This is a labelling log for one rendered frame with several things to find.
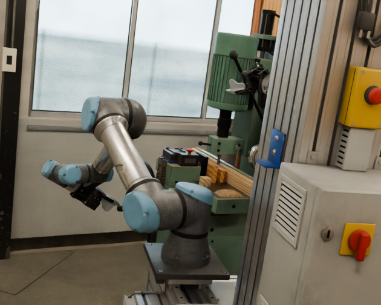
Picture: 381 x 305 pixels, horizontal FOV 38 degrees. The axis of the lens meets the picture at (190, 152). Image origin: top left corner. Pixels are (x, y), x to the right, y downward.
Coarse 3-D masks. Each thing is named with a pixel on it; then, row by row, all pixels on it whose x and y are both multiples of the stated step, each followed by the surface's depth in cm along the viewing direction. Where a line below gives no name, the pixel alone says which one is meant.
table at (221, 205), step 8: (216, 184) 223; (224, 184) 225; (240, 192) 216; (216, 200) 204; (224, 200) 205; (232, 200) 206; (240, 200) 208; (248, 200) 209; (216, 208) 204; (224, 208) 206; (232, 208) 207; (240, 208) 209; (248, 208) 210
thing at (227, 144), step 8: (208, 136) 235; (216, 136) 234; (232, 136) 239; (216, 144) 229; (224, 144) 231; (232, 144) 233; (240, 144) 235; (216, 152) 231; (224, 152) 232; (232, 152) 234; (240, 152) 236
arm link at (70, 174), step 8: (56, 168) 209; (64, 168) 203; (72, 168) 203; (80, 168) 208; (56, 176) 207; (64, 176) 202; (72, 176) 204; (80, 176) 205; (88, 176) 209; (72, 184) 204
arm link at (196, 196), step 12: (180, 192) 158; (192, 192) 157; (204, 192) 158; (192, 204) 157; (204, 204) 158; (192, 216) 157; (204, 216) 160; (180, 228) 159; (192, 228) 159; (204, 228) 161
